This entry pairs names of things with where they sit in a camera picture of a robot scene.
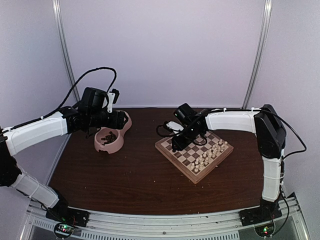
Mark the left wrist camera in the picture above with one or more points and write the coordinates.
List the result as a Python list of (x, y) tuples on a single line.
[(112, 98)]

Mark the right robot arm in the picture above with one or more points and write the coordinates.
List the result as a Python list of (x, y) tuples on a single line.
[(270, 135)]

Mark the aluminium frame post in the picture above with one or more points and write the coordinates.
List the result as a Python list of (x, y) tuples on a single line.
[(264, 30), (63, 42)]

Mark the front aluminium rail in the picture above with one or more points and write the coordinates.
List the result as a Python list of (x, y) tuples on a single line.
[(225, 225)]

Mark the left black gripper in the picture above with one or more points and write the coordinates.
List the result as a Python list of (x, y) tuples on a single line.
[(117, 122)]

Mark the left circuit board with LEDs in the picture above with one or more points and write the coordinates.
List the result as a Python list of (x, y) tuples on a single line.
[(63, 229)]

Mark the wooden chess board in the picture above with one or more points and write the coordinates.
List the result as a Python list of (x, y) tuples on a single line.
[(181, 159)]

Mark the left aluminium frame post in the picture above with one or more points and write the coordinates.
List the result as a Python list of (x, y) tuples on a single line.
[(63, 42)]

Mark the right aluminium frame post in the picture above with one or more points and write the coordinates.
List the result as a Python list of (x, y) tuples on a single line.
[(264, 30)]

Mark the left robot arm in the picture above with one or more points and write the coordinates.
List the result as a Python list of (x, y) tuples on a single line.
[(94, 110)]

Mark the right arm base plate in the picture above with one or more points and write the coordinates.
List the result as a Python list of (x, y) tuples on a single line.
[(253, 216)]

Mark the right circuit board with LEDs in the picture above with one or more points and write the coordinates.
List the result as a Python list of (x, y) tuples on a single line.
[(265, 230)]

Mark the pink double pet bowl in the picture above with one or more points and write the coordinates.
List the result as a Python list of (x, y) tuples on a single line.
[(117, 144)]

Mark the circuit board with leds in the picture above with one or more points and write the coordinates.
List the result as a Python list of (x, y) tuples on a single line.
[(265, 230), (63, 229)]

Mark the pile of dark chess pieces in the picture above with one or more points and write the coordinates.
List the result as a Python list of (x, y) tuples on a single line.
[(108, 139)]

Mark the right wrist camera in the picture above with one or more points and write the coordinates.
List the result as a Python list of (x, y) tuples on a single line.
[(173, 126)]

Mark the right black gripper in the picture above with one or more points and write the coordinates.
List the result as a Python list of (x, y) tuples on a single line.
[(181, 146)]

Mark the white chess pieces group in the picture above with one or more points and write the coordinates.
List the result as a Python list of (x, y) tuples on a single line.
[(206, 155)]

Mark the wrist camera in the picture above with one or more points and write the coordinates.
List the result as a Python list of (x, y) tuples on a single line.
[(173, 126), (112, 98)]

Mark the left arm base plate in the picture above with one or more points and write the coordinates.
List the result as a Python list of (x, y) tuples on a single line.
[(74, 217)]

